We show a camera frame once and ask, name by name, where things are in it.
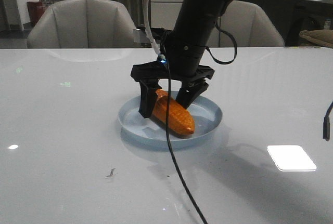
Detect red bin in background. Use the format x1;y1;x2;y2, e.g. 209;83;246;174
27;1;45;27

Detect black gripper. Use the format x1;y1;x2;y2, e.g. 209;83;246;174
131;61;214;118

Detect black cable across table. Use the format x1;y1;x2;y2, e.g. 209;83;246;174
158;33;209;224

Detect right grey upholstered chair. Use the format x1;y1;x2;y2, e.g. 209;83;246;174
217;1;285;47

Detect beige cushion at right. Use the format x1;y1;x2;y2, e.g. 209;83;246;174
299;29;332;48

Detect grey upholstered chair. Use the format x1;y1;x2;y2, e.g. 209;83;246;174
27;0;140;49
217;1;285;47

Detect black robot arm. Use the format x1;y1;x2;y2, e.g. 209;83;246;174
131;0;232;118

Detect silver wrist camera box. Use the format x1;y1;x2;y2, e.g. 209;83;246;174
132;26;150;44

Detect light blue round plate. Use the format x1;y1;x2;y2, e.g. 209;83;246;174
118;96;223;150

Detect orange toy corn cob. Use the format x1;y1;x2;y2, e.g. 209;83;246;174
152;89;195;136

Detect left grey upholstered chair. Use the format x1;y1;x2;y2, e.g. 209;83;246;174
27;0;140;49

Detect dark counter with shelf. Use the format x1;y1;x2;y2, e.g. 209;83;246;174
238;0;332;46

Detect black cable end right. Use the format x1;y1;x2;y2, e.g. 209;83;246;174
323;101;333;141

